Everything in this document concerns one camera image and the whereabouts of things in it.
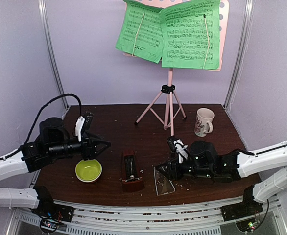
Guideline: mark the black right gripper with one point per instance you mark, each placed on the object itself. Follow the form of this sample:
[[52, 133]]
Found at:
[[172, 168]]

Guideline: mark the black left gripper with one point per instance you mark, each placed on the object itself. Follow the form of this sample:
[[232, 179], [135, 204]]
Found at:
[[88, 150]]

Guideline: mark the clear plastic metronome cover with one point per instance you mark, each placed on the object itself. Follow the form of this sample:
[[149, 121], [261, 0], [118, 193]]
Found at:
[[163, 186]]

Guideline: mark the brown wooden metronome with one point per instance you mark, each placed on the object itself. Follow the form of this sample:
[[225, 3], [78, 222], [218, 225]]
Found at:
[[131, 176]]

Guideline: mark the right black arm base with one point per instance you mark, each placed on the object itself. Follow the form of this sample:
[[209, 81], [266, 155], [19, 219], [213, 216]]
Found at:
[[247, 207]]

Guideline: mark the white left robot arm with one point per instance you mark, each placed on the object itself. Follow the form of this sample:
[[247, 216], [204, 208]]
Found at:
[[28, 158]]

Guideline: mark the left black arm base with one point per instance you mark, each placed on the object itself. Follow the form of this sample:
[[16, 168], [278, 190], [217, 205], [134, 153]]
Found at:
[[47, 208]]

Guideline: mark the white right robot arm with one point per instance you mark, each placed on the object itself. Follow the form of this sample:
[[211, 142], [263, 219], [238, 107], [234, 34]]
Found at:
[[251, 162]]

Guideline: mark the green plastic bowl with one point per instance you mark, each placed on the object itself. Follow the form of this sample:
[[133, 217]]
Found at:
[[88, 171]]

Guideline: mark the white floral ceramic mug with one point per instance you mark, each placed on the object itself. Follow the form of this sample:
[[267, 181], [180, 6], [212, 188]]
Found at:
[[204, 122]]

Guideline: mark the pink music stand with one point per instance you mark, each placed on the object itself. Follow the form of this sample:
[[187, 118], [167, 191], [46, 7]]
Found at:
[[173, 105]]

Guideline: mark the green sheet music left page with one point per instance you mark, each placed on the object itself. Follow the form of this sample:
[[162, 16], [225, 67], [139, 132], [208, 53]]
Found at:
[[141, 33]]

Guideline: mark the green sheet music page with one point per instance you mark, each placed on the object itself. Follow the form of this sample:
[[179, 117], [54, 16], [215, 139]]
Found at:
[[141, 33], [191, 35]]

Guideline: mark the green sheet music right page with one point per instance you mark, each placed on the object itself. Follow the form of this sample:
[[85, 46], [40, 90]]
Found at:
[[191, 35]]

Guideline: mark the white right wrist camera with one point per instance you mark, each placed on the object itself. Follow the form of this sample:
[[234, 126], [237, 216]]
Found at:
[[176, 146]]

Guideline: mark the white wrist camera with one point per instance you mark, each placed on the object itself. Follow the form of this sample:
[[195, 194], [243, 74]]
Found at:
[[176, 146], [82, 124]]

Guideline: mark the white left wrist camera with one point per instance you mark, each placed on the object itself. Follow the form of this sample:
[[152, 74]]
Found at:
[[82, 124]]

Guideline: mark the left aluminium frame post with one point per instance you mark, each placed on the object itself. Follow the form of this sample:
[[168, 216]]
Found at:
[[51, 54]]

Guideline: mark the aluminium frame post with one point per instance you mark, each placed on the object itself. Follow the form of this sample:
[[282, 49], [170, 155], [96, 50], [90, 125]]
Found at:
[[243, 45], [51, 54]]

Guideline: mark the right aluminium frame post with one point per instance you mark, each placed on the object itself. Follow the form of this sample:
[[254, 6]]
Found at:
[[243, 45]]

